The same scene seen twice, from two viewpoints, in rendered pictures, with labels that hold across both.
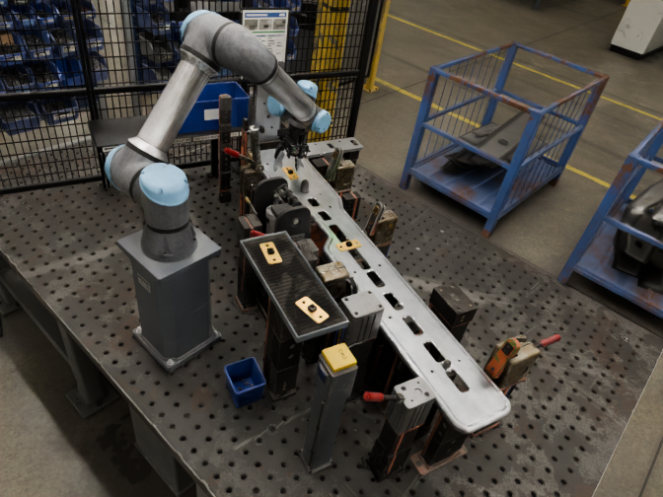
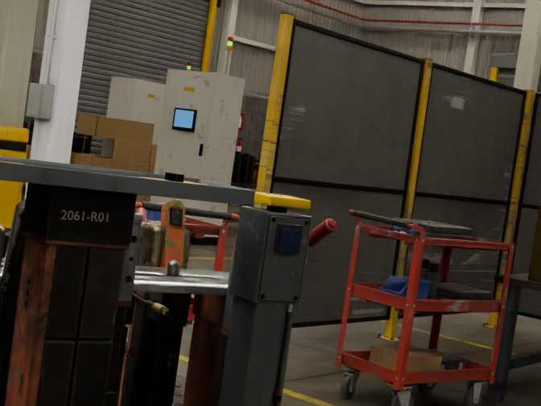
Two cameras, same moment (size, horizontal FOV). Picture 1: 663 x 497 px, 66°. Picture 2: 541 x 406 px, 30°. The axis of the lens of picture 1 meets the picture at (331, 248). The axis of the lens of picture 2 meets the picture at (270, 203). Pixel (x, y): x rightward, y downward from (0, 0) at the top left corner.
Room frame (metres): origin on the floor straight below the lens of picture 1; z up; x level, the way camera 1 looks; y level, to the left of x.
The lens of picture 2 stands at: (0.69, 1.20, 1.22)
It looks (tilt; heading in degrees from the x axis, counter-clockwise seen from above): 3 degrees down; 272
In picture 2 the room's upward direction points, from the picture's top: 8 degrees clockwise
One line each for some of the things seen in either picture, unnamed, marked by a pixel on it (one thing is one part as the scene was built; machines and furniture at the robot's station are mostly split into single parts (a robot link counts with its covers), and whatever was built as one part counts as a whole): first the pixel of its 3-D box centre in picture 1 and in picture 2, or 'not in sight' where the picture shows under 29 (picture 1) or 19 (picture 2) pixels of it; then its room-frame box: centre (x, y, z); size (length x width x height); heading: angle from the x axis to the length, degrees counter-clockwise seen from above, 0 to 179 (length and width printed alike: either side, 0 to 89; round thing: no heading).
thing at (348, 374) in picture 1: (326, 414); (252, 383); (0.73, -0.06, 0.92); 0.08 x 0.08 x 0.44; 35
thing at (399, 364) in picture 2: not in sight; (420, 312); (0.06, -4.04, 0.49); 0.81 x 0.46 x 0.97; 42
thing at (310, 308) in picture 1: (312, 308); (174, 178); (0.85, 0.02, 1.17); 0.08 x 0.04 x 0.01; 52
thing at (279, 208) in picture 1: (278, 252); not in sight; (1.29, 0.17, 0.94); 0.18 x 0.13 x 0.49; 35
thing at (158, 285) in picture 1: (174, 294); not in sight; (1.06, 0.45, 0.90); 0.21 x 0.21 x 0.40; 54
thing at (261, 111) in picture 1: (268, 103); not in sight; (1.93, 0.35, 1.17); 0.12 x 0.01 x 0.34; 125
